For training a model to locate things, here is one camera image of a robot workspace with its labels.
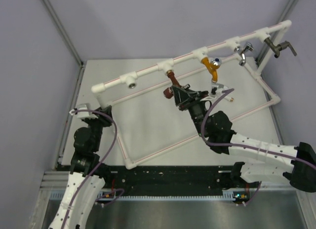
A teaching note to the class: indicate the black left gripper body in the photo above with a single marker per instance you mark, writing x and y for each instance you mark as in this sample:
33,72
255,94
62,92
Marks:
99,123

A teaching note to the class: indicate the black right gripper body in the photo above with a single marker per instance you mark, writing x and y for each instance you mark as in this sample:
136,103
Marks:
196,106

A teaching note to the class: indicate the brown faucet chrome knob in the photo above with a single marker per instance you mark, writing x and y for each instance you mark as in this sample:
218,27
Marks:
168,92

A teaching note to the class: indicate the white pipe frame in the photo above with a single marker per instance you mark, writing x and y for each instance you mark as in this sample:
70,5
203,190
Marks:
275,33

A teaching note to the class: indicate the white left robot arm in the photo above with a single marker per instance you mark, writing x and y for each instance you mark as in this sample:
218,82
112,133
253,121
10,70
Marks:
87,170

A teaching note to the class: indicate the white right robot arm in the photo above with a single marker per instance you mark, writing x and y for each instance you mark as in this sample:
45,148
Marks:
294,165

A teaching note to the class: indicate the white plastic faucet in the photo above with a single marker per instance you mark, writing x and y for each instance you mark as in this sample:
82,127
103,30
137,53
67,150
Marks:
230,99

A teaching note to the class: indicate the orange faucet blue cap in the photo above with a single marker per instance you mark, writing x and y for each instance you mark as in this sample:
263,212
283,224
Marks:
212,66

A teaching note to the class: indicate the chrome lever faucet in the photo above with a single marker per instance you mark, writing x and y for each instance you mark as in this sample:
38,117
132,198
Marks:
241,51

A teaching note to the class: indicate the dark grey lever faucet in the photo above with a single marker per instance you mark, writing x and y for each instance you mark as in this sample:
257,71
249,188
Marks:
276,49

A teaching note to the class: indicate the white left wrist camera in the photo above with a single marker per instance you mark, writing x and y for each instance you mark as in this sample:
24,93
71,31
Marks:
83,111

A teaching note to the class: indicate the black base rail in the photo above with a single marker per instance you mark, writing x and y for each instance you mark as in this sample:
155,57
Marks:
173,181

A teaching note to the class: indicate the aluminium frame rail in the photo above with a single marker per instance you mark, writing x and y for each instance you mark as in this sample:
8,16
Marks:
54,180

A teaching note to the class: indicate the white slotted cable duct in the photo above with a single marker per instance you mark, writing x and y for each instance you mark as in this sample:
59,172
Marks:
57,195

